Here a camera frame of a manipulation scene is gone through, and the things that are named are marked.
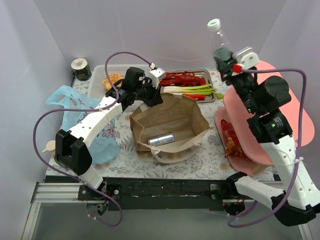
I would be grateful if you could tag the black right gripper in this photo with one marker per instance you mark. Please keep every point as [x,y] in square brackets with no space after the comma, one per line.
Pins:
[225,69]

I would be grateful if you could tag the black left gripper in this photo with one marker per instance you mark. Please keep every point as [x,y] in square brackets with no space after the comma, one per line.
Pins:
[153,93]

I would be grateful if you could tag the toy fried bread piece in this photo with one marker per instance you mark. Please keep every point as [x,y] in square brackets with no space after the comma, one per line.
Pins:
[114,77]

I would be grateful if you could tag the red toy lobster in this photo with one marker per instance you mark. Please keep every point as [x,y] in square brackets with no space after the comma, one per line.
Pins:
[182,79]

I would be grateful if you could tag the brown paper bag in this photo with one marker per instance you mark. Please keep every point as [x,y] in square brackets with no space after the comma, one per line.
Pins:
[179,115]

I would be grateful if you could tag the green toy vegetable stalks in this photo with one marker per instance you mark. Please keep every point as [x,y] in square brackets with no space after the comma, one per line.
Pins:
[207,90]

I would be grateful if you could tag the silver drink can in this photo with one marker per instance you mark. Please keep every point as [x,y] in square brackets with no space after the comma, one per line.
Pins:
[161,139]

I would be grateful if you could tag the red snack packet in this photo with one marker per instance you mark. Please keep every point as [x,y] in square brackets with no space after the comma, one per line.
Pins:
[233,147]

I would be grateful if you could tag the clear plastic bottle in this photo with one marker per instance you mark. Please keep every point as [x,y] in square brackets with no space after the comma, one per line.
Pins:
[219,44]

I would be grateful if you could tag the light blue plastic grocery bag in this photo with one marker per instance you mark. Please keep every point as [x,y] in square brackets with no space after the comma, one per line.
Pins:
[104,147]

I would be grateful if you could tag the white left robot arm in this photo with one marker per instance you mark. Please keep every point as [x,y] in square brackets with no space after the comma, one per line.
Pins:
[72,146]

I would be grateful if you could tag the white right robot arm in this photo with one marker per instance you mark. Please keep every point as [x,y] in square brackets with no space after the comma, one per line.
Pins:
[299,200]

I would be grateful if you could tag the white plastic perforated basket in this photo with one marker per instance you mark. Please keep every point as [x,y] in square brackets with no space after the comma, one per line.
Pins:
[96,88]

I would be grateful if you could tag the stainless steel tray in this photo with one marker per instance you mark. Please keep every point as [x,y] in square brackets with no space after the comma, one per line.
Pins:
[199,73]

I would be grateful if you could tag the orange toy carrot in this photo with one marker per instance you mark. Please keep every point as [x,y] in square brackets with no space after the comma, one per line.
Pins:
[197,97]

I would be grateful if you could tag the pink two-tier shelf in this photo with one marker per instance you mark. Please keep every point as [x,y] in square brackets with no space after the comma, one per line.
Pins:
[233,111]

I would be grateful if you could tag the floral patterned table mat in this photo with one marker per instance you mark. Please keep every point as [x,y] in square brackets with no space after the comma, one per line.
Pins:
[207,163]

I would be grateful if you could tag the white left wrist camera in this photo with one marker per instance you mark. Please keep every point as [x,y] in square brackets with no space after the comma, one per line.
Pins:
[156,75]

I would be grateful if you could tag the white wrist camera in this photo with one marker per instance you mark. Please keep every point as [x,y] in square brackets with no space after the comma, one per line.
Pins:
[156,75]
[245,59]

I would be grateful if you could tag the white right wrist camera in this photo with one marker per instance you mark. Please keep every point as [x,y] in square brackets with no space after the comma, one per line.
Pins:
[245,59]

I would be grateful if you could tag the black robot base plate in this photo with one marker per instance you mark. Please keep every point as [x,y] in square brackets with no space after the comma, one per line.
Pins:
[160,194]

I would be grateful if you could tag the aluminium frame rail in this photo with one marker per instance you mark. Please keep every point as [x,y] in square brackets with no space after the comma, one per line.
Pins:
[57,214]

